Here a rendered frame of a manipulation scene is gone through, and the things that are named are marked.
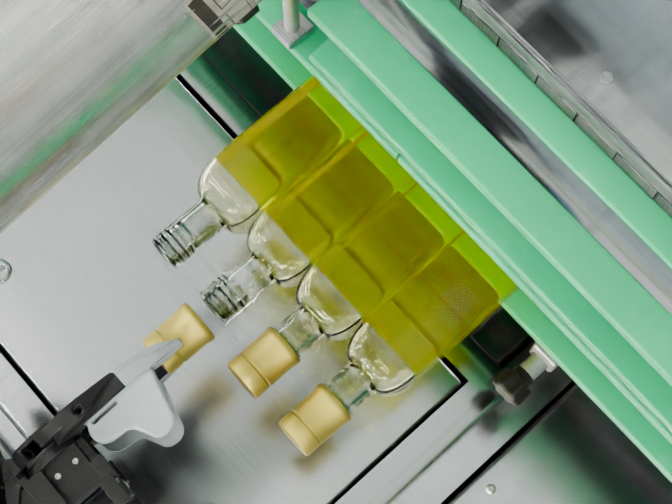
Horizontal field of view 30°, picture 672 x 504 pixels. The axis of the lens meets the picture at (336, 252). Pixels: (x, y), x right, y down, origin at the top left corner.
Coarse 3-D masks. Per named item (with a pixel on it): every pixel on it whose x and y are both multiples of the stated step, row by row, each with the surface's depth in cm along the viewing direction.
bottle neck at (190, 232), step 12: (180, 216) 97; (192, 216) 96; (204, 216) 96; (168, 228) 96; (180, 228) 96; (192, 228) 96; (204, 228) 96; (216, 228) 96; (156, 240) 96; (168, 240) 95; (180, 240) 95; (192, 240) 96; (204, 240) 96; (168, 252) 95; (180, 252) 96; (192, 252) 96
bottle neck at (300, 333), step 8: (296, 312) 94; (288, 320) 94; (296, 320) 94; (304, 320) 94; (280, 328) 94; (288, 328) 94; (296, 328) 93; (304, 328) 94; (312, 328) 94; (288, 336) 93; (296, 336) 93; (304, 336) 94; (312, 336) 94; (320, 336) 94; (296, 344) 93; (304, 344) 94; (312, 344) 95; (296, 352) 94
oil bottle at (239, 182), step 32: (288, 96) 97; (320, 96) 97; (256, 128) 96; (288, 128) 96; (320, 128) 96; (352, 128) 97; (224, 160) 96; (256, 160) 96; (288, 160) 96; (320, 160) 97; (224, 192) 95; (256, 192) 95; (224, 224) 97
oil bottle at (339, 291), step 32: (416, 192) 95; (384, 224) 94; (416, 224) 94; (448, 224) 94; (352, 256) 94; (384, 256) 94; (416, 256) 94; (320, 288) 93; (352, 288) 93; (384, 288) 93; (320, 320) 93; (352, 320) 93
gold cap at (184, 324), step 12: (180, 312) 94; (192, 312) 94; (168, 324) 94; (180, 324) 94; (192, 324) 94; (204, 324) 94; (156, 336) 93; (168, 336) 93; (180, 336) 93; (192, 336) 94; (204, 336) 94; (180, 348) 93; (192, 348) 94; (168, 360) 93; (180, 360) 94; (168, 372) 94
